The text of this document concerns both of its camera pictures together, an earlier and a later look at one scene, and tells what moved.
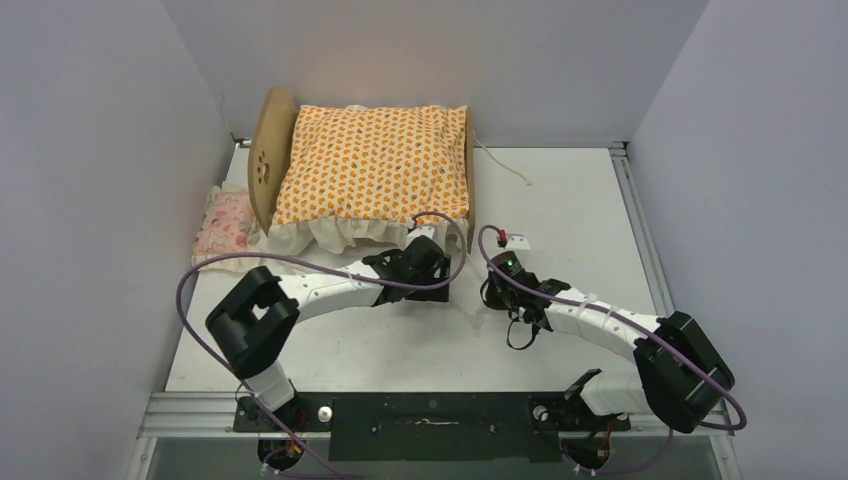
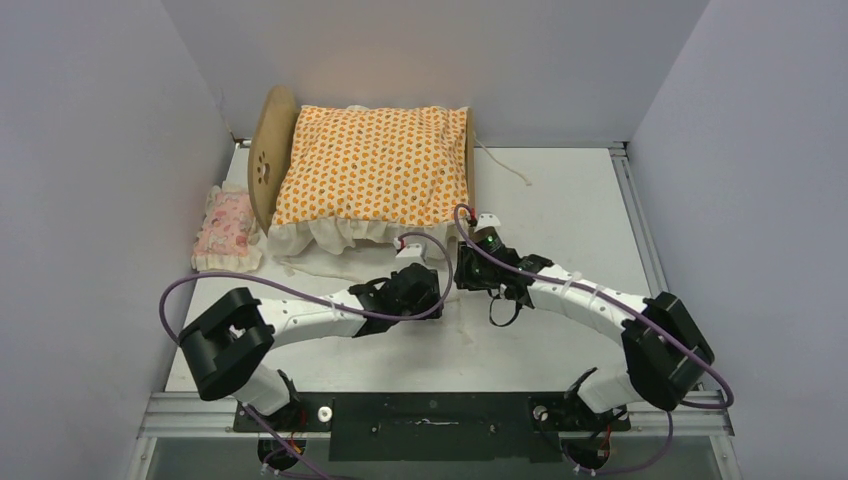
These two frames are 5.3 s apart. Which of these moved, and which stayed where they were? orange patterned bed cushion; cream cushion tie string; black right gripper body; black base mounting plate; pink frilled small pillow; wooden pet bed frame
Moved: black right gripper body; cream cushion tie string
Stayed: orange patterned bed cushion; pink frilled small pillow; black base mounting plate; wooden pet bed frame
